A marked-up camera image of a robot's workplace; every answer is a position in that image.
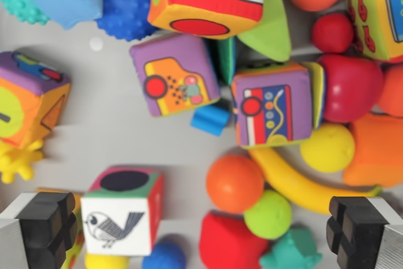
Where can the teal rubber toy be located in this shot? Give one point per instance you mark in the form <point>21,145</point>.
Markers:
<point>292,250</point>

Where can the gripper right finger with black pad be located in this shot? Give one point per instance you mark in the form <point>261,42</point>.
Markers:
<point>362,234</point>

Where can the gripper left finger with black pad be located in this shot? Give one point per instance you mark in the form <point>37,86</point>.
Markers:
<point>44,234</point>

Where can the orange soft block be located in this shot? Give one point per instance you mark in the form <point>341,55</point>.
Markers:
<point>376,152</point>

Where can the purple fabric cube camera print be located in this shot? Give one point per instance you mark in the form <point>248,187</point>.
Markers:
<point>173,73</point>

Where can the green teal fabric cube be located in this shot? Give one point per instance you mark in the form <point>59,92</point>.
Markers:
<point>225,59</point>

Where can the purple fabric cube radio print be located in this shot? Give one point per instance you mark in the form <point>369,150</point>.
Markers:
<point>270,105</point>

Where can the fabric cube with red fish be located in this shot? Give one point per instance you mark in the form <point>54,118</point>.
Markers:
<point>378,20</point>

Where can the red soft shape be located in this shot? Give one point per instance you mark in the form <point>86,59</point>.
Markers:
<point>230,243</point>

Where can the red toy apple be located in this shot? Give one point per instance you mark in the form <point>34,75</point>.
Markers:
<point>352,89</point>

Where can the small blue cylinder block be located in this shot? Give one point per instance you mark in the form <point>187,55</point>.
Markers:
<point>209,121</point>

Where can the fabric cube with bird print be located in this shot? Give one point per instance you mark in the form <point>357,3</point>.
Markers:
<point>119,218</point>

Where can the yellow spiky rubber toy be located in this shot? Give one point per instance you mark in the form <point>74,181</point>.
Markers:
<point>19,162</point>

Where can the green ball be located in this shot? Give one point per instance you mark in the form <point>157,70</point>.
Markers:
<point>267,215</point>

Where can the dark blue bumpy ball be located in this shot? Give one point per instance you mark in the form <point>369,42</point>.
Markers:
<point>126,1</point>

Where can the yellow toy banana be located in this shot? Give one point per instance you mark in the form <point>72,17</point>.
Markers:
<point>292,184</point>

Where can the orange purple fabric cube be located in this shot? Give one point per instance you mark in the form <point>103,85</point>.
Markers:
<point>28,105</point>

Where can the teal bumpy ball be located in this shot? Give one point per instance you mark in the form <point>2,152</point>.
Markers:
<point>19,4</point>

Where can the green fabric wedge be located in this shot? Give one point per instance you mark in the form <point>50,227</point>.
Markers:
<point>274,20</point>

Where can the blue textured ball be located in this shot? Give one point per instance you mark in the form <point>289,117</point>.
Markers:
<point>168,254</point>

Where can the small red ball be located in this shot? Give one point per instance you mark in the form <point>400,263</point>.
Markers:
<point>332,33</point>

